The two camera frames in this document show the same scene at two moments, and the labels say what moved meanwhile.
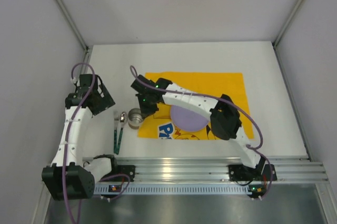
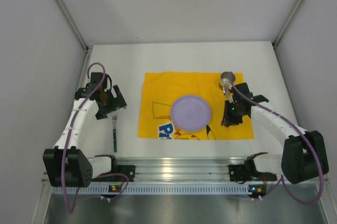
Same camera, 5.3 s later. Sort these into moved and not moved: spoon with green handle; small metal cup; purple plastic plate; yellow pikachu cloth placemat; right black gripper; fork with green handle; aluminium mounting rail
Moved: small metal cup; spoon with green handle; right black gripper
Not moved: purple plastic plate; yellow pikachu cloth placemat; aluminium mounting rail; fork with green handle
